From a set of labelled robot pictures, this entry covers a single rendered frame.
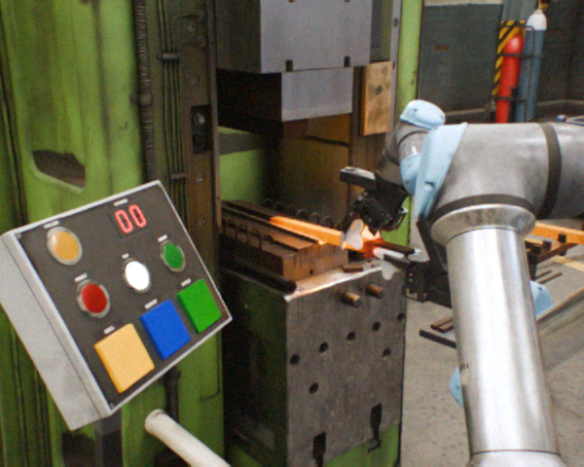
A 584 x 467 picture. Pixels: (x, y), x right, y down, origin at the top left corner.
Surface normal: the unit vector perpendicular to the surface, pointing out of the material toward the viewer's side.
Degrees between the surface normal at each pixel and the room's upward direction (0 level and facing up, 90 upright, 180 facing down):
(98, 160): 89
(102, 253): 60
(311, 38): 90
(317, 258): 90
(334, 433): 90
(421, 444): 0
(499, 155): 50
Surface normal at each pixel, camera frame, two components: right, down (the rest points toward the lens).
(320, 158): -0.76, 0.20
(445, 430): 0.00, -0.95
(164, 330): 0.79, -0.36
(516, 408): -0.10, -0.42
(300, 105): 0.65, 0.23
